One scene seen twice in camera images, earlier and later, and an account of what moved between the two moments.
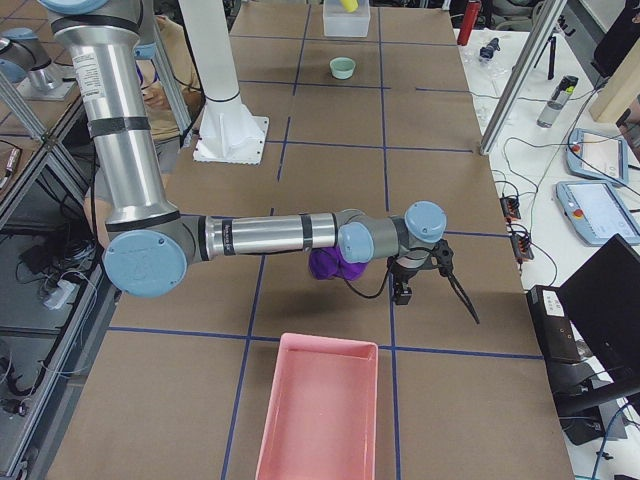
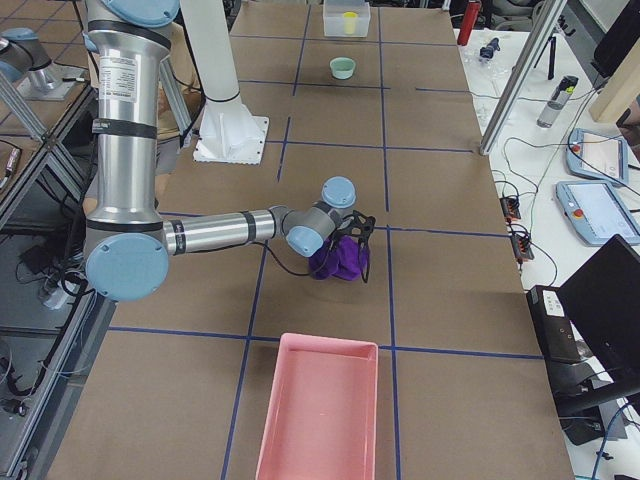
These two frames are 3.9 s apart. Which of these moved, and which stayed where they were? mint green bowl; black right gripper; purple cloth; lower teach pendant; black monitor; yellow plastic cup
Moved: yellow plastic cup; black right gripper
Stayed: mint green bowl; purple cloth; lower teach pendant; black monitor
